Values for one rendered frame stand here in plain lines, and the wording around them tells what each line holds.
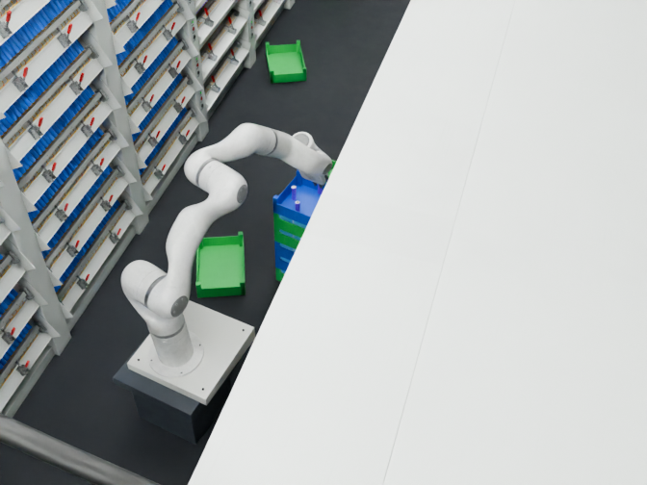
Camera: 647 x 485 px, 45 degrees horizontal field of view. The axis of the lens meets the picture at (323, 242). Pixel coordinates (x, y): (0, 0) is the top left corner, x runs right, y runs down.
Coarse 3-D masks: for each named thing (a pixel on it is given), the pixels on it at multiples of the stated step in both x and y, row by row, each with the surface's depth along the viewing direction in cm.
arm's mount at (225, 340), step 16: (192, 304) 282; (192, 320) 278; (208, 320) 277; (224, 320) 277; (208, 336) 273; (224, 336) 273; (240, 336) 273; (144, 352) 270; (208, 352) 269; (224, 352) 269; (240, 352) 271; (128, 368) 269; (144, 368) 266; (208, 368) 265; (224, 368) 265; (176, 384) 261; (192, 384) 261; (208, 384) 261; (208, 400) 259
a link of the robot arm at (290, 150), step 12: (276, 132) 251; (276, 144) 249; (288, 144) 256; (300, 144) 260; (276, 156) 255; (288, 156) 259; (300, 156) 260; (312, 156) 261; (324, 156) 266; (300, 168) 262; (312, 168) 263; (324, 168) 268
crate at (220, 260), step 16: (208, 240) 346; (224, 240) 347; (240, 240) 346; (208, 256) 344; (224, 256) 344; (240, 256) 344; (208, 272) 337; (224, 272) 338; (240, 272) 338; (208, 288) 325; (224, 288) 325; (240, 288) 326
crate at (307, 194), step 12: (300, 180) 315; (288, 192) 312; (300, 192) 315; (312, 192) 315; (276, 204) 303; (288, 204) 310; (300, 204) 310; (312, 204) 310; (288, 216) 304; (300, 216) 300
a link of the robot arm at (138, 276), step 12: (132, 264) 241; (144, 264) 241; (132, 276) 238; (144, 276) 237; (156, 276) 237; (132, 288) 238; (144, 288) 236; (132, 300) 244; (144, 312) 247; (156, 324) 247; (168, 324) 247; (180, 324) 251; (156, 336) 251; (168, 336) 250
